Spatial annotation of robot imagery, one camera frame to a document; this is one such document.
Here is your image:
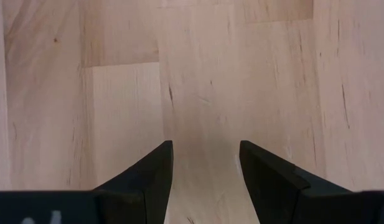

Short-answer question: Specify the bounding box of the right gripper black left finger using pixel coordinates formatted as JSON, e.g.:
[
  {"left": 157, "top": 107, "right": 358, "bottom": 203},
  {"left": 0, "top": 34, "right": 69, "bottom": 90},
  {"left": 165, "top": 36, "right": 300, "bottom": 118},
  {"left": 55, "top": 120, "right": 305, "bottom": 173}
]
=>
[{"left": 93, "top": 139, "right": 174, "bottom": 224}]

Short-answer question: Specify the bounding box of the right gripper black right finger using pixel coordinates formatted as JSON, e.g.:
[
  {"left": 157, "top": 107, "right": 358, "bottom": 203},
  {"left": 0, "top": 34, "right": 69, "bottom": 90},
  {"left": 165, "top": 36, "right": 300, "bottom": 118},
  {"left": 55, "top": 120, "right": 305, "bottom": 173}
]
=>
[{"left": 239, "top": 139, "right": 363, "bottom": 224}]

